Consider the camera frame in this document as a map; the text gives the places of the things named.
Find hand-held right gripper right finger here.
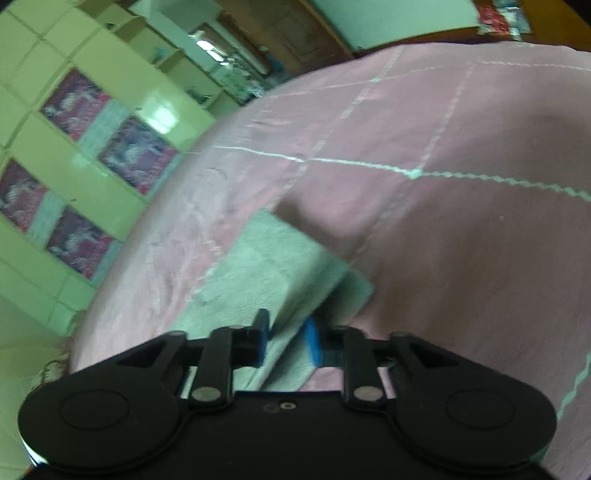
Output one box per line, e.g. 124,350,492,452
306,318,463,410

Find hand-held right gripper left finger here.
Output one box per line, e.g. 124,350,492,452
115,309,270,410

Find grey-green shorts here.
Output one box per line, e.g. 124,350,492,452
178,210,375,400

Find pink checked bed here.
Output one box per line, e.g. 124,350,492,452
69,41,591,480

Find cream glossy wardrobe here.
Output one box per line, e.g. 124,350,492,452
0,0,218,337

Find cream corner shelf unit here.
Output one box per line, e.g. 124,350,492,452
97,4,243,109

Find brown wooden door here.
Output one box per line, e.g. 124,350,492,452
217,0,354,63

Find red and blue packet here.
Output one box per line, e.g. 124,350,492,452
477,2,533,37

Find brown wooden furniture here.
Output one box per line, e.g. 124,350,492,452
475,0,591,52

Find purple calendar wall poster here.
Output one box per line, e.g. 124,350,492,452
98,115,185,198
46,207,122,281
41,69,132,158
0,159,65,245

